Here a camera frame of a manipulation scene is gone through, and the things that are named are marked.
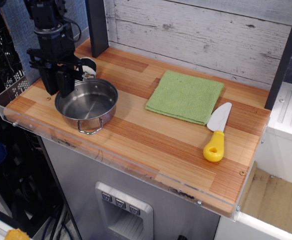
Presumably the stainless steel pot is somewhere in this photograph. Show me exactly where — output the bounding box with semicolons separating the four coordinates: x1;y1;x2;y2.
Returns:
55;78;119;135

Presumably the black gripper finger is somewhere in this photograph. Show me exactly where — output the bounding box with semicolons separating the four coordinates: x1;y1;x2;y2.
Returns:
39;68;59;96
55;71;75;98

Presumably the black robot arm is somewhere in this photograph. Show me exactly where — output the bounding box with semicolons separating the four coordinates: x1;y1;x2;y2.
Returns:
24;0;85;98

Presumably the dark left post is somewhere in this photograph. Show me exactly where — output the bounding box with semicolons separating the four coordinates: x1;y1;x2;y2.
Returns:
85;0;109;58

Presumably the yellow object at corner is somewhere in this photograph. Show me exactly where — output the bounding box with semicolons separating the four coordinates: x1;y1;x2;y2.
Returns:
4;229;30;240

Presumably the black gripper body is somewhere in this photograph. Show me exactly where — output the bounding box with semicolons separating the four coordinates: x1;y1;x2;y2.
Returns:
27;31;85;81

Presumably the grey ice dispenser panel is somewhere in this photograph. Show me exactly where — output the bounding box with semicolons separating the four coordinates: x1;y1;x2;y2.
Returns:
95;181;154;240

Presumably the black plastic crate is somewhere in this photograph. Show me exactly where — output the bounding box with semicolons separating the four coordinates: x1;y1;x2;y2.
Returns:
0;27;24;92

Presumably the plush sushi roll toy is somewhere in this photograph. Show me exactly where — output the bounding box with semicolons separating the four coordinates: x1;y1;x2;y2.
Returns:
81;57;96;79

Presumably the white toy sink unit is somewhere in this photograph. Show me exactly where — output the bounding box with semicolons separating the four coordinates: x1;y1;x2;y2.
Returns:
255;82;292;183

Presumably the yellow handled toy knife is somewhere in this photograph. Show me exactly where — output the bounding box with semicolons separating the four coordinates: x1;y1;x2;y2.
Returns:
203;102;232;163

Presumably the clear acrylic edge guard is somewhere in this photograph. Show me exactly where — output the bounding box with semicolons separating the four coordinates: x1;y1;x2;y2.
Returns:
0;27;268;223

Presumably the blue fabric panel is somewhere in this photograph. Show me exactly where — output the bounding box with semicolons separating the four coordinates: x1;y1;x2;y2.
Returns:
0;0;89;84

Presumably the silver toy fridge cabinet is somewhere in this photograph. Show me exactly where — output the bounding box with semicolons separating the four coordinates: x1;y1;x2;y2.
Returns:
43;139;220;240

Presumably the dark post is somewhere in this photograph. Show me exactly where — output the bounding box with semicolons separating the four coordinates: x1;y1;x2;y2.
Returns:
264;28;292;110
85;0;109;58

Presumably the dark right post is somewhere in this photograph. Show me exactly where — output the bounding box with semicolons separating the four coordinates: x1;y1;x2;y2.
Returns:
264;28;292;110

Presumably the green cloth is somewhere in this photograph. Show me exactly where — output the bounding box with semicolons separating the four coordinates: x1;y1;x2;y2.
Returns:
145;70;224;125

